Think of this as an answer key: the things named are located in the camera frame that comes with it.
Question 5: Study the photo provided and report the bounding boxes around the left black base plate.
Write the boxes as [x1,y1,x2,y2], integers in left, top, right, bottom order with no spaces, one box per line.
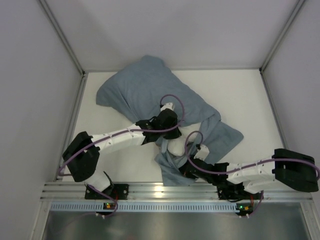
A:
[84,183,129,200]

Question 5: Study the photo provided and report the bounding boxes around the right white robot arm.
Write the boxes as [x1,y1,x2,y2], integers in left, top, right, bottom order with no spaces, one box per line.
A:
[179,146,320,201]

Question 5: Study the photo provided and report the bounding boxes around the slotted grey cable duct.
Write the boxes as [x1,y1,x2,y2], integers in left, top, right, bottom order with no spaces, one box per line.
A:
[50,201,250,213]

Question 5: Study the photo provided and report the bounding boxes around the white pillow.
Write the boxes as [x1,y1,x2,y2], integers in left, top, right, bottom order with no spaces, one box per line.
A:
[156,122,201,157]

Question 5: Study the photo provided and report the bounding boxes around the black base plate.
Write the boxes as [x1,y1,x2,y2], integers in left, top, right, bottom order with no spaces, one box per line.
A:
[84,183,129,200]
[217,184,261,203]

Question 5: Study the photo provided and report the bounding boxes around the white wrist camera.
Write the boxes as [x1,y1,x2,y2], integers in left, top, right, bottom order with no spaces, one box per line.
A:
[160,102,175,112]
[193,144,210,161]

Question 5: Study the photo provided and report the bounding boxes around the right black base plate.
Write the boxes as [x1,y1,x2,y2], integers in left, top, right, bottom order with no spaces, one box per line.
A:
[217,184,261,203]

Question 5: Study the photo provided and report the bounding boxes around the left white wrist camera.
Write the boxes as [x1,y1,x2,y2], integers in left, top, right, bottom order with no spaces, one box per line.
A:
[160,102,175,112]

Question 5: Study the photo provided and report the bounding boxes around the right aluminium frame post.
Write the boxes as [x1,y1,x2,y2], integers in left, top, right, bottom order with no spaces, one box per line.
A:
[259,0,307,75]

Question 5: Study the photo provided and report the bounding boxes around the left aluminium frame post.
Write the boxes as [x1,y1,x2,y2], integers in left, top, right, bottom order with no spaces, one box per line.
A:
[37,0,87,181]

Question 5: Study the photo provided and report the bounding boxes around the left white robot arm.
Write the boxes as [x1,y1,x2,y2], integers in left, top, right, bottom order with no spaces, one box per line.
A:
[61,108,182,195]

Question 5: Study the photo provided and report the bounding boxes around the aluminium frame post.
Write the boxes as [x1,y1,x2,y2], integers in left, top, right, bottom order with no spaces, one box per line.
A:
[37,0,87,181]
[259,0,307,75]

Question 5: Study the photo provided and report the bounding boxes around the blue pillowcase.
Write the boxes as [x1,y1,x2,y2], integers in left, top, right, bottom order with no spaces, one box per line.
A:
[95,55,244,187]

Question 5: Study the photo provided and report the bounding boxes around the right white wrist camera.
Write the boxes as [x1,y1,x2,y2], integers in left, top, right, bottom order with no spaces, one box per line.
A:
[193,144,210,161]

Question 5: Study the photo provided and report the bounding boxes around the aluminium mounting rail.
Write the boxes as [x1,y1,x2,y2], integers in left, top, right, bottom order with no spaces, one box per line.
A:
[40,181,312,202]

